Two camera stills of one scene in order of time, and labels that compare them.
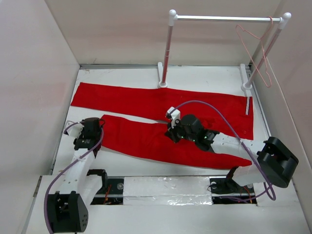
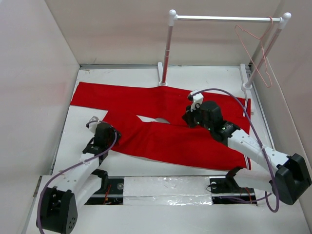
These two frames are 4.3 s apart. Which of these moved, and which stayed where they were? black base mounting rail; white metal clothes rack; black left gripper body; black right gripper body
Moved: black right gripper body; black left gripper body
Stayed: white metal clothes rack; black base mounting rail
